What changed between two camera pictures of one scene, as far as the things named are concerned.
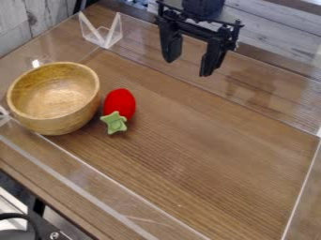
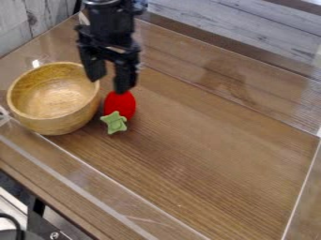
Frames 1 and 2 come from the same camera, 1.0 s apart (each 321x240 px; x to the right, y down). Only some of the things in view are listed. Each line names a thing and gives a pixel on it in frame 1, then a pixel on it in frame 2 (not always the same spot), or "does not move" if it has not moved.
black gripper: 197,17 -> 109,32
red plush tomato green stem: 118,109 does not move
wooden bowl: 53,97 does not move
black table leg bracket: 41,229 does not move
